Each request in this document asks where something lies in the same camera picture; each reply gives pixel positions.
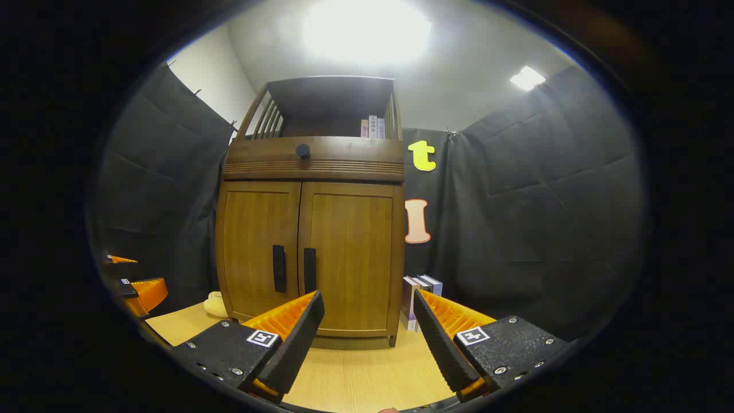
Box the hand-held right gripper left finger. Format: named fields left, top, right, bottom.
left=172, top=290, right=326, bottom=404

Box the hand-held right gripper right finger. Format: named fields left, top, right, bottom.
left=413, top=289, right=571, bottom=402

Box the wooden shoe cabinet door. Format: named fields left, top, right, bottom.
left=298, top=182, right=396, bottom=338
left=221, top=181, right=302, bottom=322

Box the wooden double-door shoe cabinet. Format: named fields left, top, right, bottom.
left=215, top=76, right=406, bottom=349

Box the wooden cabinet drawer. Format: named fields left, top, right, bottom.
left=222, top=137, right=405, bottom=183

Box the lilac cover book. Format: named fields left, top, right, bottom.
left=401, top=276, right=422, bottom=332

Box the cream plush toy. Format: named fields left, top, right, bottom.
left=204, top=291, right=231, bottom=318

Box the black backdrop cloth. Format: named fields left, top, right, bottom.
left=95, top=60, right=646, bottom=345

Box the small ceiling light panel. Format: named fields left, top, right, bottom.
left=510, top=65, right=546, bottom=92

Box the large ceiling light panel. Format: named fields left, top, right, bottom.
left=304, top=0, right=432, bottom=62

